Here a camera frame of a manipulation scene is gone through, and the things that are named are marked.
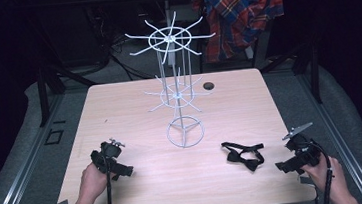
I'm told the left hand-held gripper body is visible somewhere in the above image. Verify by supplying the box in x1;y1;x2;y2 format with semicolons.
88;136;130;177

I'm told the black metal stand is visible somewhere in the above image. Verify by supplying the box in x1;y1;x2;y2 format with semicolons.
257;43;325;110
32;61;103;129

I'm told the black table grommet hole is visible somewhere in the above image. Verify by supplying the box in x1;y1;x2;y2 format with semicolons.
201;81;216;92

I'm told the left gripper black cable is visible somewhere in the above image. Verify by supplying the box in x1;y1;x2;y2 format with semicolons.
102;155;114;204

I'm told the aluminium floor rail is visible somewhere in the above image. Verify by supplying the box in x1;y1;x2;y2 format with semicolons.
294;64;362;204
0;92;76;204

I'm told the person's right hand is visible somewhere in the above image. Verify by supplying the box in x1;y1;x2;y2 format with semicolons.
299;154;347;203

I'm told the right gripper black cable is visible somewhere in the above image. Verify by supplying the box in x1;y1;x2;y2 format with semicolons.
307;137;338;204

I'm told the person's left hand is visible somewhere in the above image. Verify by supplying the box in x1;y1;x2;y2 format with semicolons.
75;160;113;204

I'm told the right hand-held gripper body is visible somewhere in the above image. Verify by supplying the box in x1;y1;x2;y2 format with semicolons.
280;121;324;170

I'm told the white wire display rack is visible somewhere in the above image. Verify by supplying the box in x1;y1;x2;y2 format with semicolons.
123;6;227;154

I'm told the red blue plaid shirt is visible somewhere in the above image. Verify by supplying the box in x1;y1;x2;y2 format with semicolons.
191;0;290;65

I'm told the black bow tie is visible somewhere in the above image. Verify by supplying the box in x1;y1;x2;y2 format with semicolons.
220;137;267;175

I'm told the grey metal post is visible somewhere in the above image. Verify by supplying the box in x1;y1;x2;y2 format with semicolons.
161;0;179;67

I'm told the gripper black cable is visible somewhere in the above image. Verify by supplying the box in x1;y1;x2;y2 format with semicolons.
307;137;338;204
102;155;114;204

